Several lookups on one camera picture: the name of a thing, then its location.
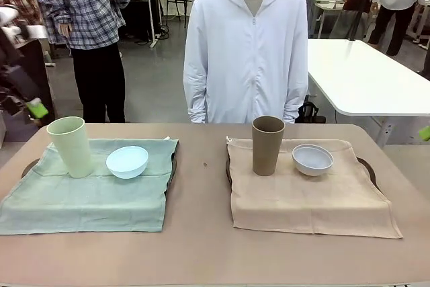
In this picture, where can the light blue bowl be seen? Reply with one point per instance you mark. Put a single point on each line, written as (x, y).
(127, 166)

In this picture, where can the tall brown cup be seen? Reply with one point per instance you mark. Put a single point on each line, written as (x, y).
(267, 152)

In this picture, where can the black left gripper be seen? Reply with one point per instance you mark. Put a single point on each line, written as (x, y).
(13, 78)

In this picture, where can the bystander in blue plaid shirt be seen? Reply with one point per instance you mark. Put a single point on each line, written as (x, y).
(84, 4)

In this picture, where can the white background table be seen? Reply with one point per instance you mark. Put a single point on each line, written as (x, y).
(363, 78)

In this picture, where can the white bowl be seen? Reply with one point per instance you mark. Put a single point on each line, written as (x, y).
(312, 166)

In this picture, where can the person's left forearm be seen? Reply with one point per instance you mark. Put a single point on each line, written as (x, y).
(294, 112)

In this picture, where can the tall light green cup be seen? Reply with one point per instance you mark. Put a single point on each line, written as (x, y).
(74, 152)

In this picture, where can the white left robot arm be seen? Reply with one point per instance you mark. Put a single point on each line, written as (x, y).
(8, 14)

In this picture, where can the black easel frame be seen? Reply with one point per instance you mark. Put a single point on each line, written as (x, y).
(176, 1)

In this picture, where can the beige cloth mat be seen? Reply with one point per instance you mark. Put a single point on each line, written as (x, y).
(302, 206)

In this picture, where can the plaid shirt bystander hand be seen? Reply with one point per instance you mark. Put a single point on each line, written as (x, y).
(64, 30)

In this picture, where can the black bag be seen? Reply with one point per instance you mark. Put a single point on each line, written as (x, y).
(310, 114)

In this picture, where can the person in white hooded jacket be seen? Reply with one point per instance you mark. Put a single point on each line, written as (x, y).
(245, 65)

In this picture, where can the person's right forearm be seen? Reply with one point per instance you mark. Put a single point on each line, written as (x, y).
(196, 112)

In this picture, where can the green cloth mat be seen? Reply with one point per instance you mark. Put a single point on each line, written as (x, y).
(84, 206)

